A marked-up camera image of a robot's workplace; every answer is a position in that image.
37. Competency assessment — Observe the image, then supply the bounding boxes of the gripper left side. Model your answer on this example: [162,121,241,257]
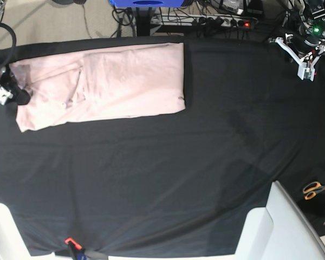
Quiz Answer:
[291,35,320,56]

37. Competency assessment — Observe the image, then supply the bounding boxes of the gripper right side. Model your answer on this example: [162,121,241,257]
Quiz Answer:
[0,67,30,106]

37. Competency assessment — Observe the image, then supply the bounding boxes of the pink T-shirt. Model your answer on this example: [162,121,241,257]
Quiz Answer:
[10,43,185,132]

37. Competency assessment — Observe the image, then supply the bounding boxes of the white power strip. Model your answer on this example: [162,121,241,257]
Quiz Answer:
[151,13,256,29]

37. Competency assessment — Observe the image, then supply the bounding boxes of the blue plastic box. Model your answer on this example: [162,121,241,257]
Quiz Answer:
[109,0,185,8]

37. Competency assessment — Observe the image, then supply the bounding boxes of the black stand pole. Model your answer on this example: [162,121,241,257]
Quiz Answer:
[133,7,153,37]

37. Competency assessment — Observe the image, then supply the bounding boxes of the red black clamp bottom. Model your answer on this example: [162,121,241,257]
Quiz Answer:
[64,237,87,260]

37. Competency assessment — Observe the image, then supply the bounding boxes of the black table cloth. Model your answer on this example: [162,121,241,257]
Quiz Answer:
[0,36,325,258]

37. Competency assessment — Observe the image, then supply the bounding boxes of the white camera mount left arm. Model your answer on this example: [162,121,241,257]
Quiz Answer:
[269,34,325,81]

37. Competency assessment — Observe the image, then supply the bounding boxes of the orange handled scissors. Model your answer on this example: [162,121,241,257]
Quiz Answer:
[302,181,325,200]

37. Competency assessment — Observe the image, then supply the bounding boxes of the white table frame left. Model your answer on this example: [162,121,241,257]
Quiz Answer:
[0,203,55,260]

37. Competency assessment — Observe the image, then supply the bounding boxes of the white table frame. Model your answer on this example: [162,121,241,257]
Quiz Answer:
[234,181,325,260]
[0,203,55,260]

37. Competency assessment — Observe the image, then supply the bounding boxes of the white table frame right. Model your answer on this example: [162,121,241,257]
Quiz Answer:
[234,181,325,260]

